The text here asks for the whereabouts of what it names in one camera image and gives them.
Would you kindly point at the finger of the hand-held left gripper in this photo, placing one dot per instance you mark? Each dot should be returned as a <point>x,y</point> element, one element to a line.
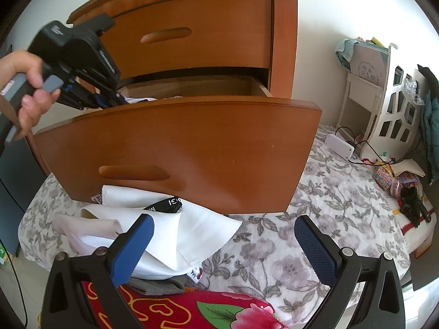
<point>92,92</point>

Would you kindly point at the white power box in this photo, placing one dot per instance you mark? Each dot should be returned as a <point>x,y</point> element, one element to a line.
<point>339,145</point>

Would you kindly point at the white garment dark print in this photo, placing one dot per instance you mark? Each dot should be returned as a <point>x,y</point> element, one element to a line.
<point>137,101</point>

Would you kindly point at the person's left hand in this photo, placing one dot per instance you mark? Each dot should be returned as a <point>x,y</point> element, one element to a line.
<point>20,61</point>

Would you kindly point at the white cutout shelf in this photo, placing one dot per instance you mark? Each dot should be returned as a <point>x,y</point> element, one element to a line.
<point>379,109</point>

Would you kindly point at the white garment red print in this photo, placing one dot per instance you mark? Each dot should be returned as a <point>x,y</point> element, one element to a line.
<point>192,236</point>

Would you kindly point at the red white knitted cloth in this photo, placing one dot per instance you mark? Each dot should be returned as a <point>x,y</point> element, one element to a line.
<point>416,236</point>

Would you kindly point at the beige paper sheet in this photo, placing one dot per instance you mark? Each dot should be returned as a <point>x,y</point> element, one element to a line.
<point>408,168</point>

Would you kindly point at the grey floral mat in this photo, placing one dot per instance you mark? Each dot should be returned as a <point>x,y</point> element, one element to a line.
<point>274,246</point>

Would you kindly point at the black toy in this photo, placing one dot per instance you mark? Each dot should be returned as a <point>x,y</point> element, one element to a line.
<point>411,202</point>

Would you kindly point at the wooden nightstand drawer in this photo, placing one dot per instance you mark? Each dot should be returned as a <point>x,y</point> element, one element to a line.
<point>205,48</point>
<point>188,150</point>

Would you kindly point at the red floral blanket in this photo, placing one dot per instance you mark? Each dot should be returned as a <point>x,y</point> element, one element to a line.
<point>171,308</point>

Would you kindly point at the wooden nightstand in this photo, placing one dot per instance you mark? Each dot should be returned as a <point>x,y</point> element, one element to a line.
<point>284,41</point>

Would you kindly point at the yellow object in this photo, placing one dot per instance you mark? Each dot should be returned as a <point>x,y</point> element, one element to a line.
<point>379,41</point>

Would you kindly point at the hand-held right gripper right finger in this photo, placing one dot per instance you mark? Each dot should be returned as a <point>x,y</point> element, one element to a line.
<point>315,250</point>

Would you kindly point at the clear plastic bag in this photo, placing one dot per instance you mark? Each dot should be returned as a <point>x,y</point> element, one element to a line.
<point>411,89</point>

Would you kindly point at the cardboard box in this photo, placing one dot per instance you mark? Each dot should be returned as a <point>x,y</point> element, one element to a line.
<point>368,65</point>

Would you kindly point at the dark teal jacket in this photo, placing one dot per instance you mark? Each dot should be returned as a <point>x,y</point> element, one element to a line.
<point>430,126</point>

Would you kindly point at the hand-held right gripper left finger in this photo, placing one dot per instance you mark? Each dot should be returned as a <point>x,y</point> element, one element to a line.
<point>133,246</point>

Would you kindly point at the black underwear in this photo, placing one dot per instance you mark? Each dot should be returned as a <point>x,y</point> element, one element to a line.
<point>164,205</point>

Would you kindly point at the small white side table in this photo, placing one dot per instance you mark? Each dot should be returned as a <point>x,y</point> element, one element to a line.
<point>360,89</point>

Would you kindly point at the grey garment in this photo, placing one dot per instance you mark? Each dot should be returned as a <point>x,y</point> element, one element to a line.
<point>157,286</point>

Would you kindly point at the teal cloth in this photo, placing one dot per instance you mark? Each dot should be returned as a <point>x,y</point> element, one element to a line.
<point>344,51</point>

